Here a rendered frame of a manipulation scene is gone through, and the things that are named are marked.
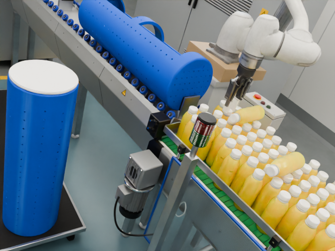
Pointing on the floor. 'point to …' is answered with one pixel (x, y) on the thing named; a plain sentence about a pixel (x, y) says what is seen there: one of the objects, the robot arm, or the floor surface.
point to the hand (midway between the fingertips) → (230, 105)
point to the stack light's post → (173, 201)
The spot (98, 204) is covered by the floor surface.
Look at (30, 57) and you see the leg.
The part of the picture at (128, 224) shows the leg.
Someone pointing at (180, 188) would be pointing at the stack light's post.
